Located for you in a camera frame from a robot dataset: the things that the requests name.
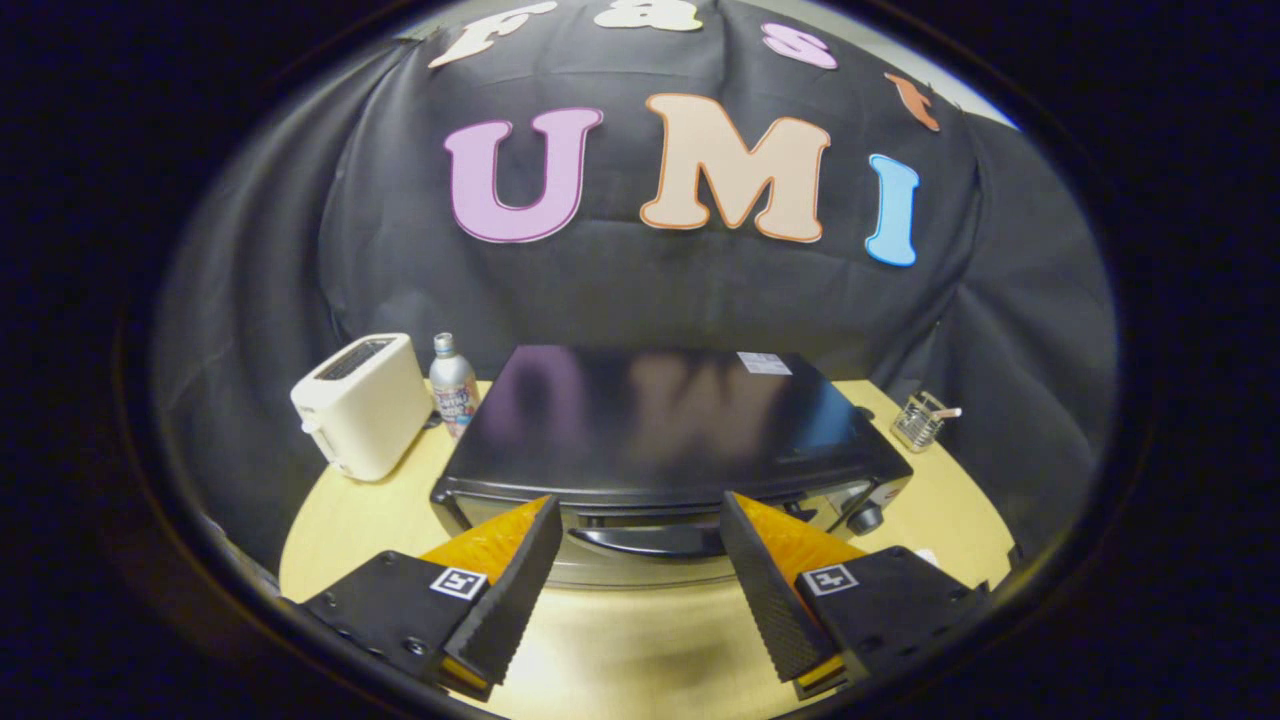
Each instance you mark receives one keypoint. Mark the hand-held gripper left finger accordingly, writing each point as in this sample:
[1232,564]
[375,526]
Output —
[515,600]

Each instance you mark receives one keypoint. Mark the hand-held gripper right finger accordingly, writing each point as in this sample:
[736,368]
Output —
[770,600]

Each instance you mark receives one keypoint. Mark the black toaster oven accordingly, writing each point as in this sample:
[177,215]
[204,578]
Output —
[650,420]

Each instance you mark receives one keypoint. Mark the white bread toaster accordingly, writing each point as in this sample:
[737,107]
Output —
[365,410]

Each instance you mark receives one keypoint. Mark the silver drink bottle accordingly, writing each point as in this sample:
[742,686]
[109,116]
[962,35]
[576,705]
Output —
[455,395]

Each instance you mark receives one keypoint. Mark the pale stick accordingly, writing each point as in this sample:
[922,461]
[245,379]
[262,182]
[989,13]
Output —
[948,412]

